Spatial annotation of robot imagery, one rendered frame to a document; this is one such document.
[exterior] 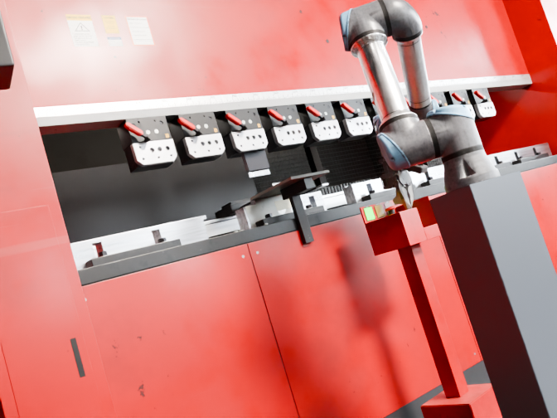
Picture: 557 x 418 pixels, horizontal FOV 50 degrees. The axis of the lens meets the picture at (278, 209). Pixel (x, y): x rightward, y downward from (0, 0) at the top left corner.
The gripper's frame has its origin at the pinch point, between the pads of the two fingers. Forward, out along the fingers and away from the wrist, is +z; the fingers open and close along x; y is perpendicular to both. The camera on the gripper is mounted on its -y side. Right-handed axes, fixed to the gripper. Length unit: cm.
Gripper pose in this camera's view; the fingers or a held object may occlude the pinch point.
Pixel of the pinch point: (410, 206)
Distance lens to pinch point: 220.8
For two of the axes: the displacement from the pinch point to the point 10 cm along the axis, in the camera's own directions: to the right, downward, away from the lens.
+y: -6.6, 1.9, 7.3
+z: 2.4, 9.7, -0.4
